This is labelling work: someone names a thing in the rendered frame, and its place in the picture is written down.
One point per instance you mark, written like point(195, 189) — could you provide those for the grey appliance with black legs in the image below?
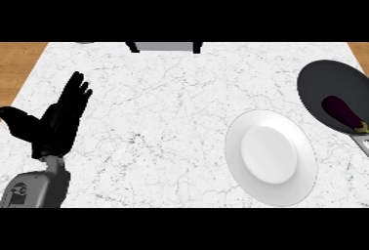
point(164, 46)

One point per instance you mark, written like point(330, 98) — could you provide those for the dark grey frying pan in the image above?
point(331, 89)

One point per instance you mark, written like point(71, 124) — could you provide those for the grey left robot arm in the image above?
point(37, 187)

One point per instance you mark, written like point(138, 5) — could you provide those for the white round plate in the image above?
point(272, 158)

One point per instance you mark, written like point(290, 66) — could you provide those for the purple eggplant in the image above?
point(341, 112)

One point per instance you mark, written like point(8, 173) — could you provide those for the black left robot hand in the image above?
point(54, 123)

